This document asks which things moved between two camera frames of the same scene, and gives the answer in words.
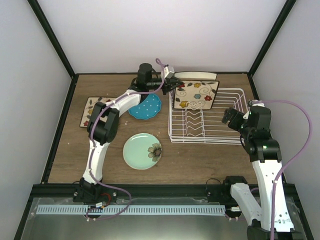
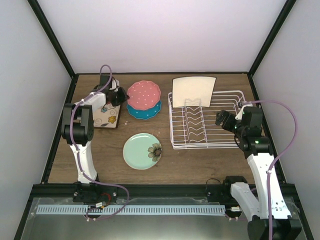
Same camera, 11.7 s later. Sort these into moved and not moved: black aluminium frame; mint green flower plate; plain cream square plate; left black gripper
Moved: plain cream square plate; left black gripper
Not moved: mint green flower plate; black aluminium frame
